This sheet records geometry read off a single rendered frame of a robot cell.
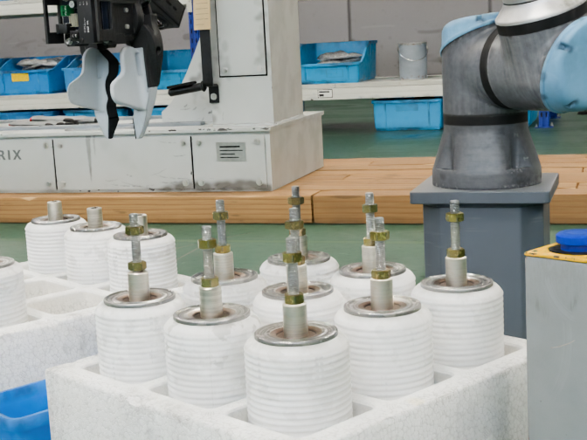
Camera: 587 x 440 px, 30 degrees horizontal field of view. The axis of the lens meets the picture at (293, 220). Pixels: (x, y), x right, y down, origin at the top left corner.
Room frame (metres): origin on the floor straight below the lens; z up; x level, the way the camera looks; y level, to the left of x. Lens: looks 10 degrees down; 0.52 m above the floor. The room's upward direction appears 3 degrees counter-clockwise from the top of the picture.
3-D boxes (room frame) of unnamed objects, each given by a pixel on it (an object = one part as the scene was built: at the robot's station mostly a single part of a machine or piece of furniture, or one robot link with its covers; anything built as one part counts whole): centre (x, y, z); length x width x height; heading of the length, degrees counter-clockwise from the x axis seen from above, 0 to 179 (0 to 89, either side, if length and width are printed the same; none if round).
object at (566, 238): (0.97, -0.26, 0.32); 0.04 x 0.04 x 0.02
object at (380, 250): (1.04, -0.08, 0.30); 0.01 x 0.01 x 0.08
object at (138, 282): (1.13, 0.17, 0.26); 0.02 x 0.02 x 0.03
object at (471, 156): (1.52, -0.27, 0.35); 0.15 x 0.15 x 0.10
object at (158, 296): (1.13, 0.17, 0.25); 0.08 x 0.08 x 0.01
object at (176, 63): (6.32, 0.61, 0.36); 0.50 x 0.38 x 0.21; 161
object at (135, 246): (1.13, 0.17, 0.30); 0.01 x 0.01 x 0.08
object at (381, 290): (1.04, -0.08, 0.26); 0.02 x 0.02 x 0.03
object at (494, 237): (1.52, -0.27, 0.15); 0.19 x 0.19 x 0.30; 72
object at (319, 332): (0.96, 0.00, 0.25); 0.08 x 0.08 x 0.01
